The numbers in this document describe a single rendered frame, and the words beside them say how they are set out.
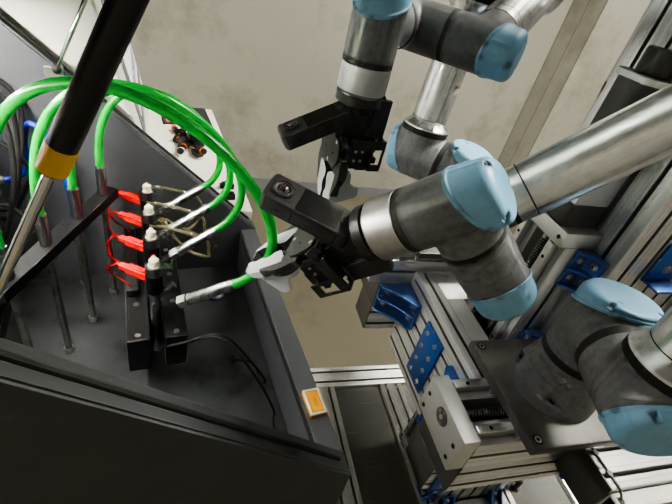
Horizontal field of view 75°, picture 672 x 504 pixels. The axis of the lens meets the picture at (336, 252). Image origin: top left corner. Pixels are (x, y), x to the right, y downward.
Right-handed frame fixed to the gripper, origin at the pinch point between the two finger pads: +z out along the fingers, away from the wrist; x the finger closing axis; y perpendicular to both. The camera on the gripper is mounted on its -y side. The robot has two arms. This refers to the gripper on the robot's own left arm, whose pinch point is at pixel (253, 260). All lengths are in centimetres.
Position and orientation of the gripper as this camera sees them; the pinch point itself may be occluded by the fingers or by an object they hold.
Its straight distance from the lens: 63.5
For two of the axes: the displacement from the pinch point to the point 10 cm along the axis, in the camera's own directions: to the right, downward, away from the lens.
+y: 5.8, 6.7, 4.7
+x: 2.8, -7.0, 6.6
